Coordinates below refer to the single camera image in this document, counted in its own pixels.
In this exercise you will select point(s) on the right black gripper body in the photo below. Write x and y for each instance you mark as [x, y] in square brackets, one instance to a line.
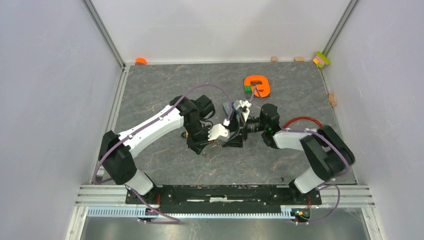
[250, 126]

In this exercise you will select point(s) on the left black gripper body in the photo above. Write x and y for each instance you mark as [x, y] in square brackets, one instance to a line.
[197, 136]

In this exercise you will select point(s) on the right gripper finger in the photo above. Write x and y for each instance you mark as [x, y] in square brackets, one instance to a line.
[234, 126]
[235, 141]

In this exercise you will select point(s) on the yellow black padlock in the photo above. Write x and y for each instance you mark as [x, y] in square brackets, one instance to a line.
[185, 135]

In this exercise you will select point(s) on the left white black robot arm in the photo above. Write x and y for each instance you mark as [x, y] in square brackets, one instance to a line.
[118, 150]

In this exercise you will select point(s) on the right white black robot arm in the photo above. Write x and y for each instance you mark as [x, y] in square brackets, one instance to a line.
[327, 154]

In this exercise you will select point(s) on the small silver key bunch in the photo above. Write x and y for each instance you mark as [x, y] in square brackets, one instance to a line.
[217, 145]

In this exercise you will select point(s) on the grey blue brick stack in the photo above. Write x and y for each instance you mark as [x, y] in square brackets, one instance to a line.
[227, 107]

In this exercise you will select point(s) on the orange track on grey plate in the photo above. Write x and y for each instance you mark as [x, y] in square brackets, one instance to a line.
[257, 86]

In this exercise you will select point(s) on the small wooden block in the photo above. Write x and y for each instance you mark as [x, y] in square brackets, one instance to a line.
[274, 59]

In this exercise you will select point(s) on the curved wooden piece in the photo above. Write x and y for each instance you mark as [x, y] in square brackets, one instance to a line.
[332, 99]

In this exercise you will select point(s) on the orange round cap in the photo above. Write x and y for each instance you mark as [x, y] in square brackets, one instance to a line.
[140, 61]

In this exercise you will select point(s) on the green pink yellow brick stack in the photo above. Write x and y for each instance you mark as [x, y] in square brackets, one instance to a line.
[320, 60]

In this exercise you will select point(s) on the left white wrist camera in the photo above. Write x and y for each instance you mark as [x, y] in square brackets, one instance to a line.
[219, 131]

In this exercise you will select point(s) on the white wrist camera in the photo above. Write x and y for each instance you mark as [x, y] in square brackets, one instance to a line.
[243, 107]
[219, 131]

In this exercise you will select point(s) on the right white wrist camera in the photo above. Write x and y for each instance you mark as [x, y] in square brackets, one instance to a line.
[243, 107]

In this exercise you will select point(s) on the light blue toothed cable duct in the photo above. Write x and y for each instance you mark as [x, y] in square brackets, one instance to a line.
[143, 212]

